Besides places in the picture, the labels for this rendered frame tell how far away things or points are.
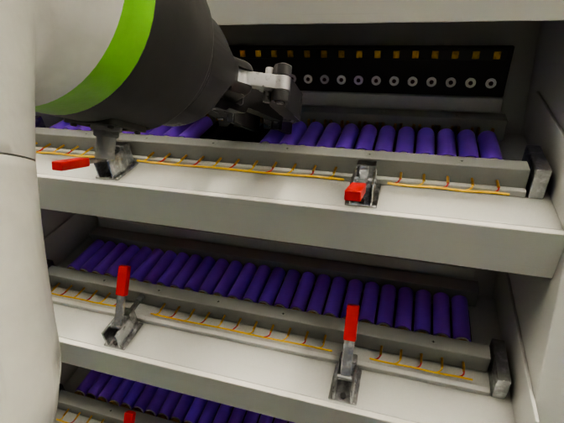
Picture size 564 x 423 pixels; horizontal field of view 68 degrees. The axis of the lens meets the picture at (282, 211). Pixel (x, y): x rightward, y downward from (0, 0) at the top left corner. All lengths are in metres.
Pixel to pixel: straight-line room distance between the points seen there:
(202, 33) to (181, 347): 0.38
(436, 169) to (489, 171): 0.04
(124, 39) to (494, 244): 0.31
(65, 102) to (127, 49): 0.03
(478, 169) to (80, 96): 0.32
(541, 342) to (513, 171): 0.15
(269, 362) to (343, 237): 0.17
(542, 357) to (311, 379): 0.21
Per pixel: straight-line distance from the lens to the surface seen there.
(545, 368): 0.42
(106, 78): 0.18
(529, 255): 0.39
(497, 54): 0.52
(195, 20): 0.22
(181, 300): 0.53
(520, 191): 0.42
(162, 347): 0.52
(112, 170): 0.47
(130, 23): 0.18
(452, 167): 0.40
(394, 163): 0.40
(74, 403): 0.73
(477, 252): 0.39
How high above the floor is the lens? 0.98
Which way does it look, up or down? 13 degrees down
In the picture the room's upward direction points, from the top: 3 degrees clockwise
